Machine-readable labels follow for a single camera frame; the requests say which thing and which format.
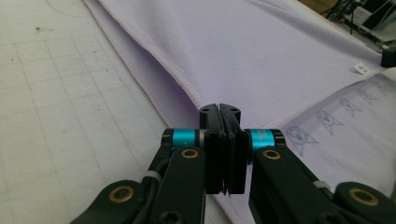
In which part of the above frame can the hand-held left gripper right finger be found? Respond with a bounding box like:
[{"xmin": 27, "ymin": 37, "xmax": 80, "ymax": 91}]
[{"xmin": 219, "ymin": 104, "xmax": 287, "ymax": 196}]

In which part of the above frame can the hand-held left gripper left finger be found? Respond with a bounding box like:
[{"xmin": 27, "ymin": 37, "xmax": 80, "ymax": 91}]
[{"xmin": 161, "ymin": 104, "xmax": 227, "ymax": 196}]

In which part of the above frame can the lilac printed towel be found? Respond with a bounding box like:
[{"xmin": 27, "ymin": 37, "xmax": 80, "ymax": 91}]
[{"xmin": 82, "ymin": 0, "xmax": 396, "ymax": 224}]

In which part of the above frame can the black floor cable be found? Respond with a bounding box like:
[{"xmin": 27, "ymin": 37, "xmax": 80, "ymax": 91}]
[{"xmin": 323, "ymin": 0, "xmax": 367, "ymax": 21}]

